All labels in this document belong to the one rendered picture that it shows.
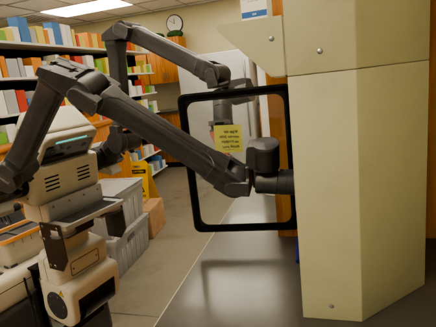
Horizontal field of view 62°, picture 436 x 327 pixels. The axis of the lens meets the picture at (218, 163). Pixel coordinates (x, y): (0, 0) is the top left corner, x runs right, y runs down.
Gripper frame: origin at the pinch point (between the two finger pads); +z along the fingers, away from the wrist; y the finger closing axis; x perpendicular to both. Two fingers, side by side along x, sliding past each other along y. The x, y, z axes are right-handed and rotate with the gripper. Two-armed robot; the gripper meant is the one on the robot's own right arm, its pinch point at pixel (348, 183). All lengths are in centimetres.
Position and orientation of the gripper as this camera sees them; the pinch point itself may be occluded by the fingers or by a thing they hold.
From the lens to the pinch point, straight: 82.3
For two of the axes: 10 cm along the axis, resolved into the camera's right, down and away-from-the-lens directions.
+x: 0.4, 9.6, 2.6
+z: 9.7, 0.3, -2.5
